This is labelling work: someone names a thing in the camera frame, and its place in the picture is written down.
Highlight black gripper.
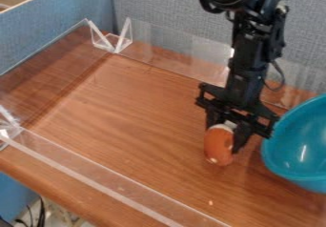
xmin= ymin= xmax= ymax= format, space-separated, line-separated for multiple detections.
xmin=196 ymin=82 xmax=280 ymax=154

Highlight brown toy mushroom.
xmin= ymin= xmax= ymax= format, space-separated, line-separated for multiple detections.
xmin=203 ymin=124 xmax=234 ymax=166

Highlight blue plastic bowl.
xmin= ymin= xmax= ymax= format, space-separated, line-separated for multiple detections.
xmin=260 ymin=93 xmax=326 ymax=195

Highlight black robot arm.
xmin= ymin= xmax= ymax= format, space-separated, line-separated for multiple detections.
xmin=196 ymin=0 xmax=288 ymax=153

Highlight clear acrylic back barrier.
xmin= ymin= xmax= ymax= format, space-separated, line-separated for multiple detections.
xmin=121 ymin=18 xmax=326 ymax=93

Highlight clear acrylic barrier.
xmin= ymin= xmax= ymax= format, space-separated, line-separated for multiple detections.
xmin=0 ymin=105 xmax=230 ymax=227
xmin=121 ymin=18 xmax=326 ymax=93
xmin=0 ymin=18 xmax=89 ymax=76

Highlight clear acrylic front barrier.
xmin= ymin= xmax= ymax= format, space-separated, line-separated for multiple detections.
xmin=0 ymin=105 xmax=230 ymax=227

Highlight clear acrylic left barrier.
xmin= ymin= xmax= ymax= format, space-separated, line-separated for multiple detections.
xmin=0 ymin=18 xmax=89 ymax=76

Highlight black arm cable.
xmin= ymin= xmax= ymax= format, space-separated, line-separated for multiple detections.
xmin=262 ymin=60 xmax=286 ymax=93

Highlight clear acrylic corner bracket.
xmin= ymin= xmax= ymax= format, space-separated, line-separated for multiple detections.
xmin=87 ymin=18 xmax=132 ymax=53

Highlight black floor cables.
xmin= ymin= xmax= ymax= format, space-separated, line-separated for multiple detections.
xmin=0 ymin=196 xmax=48 ymax=227

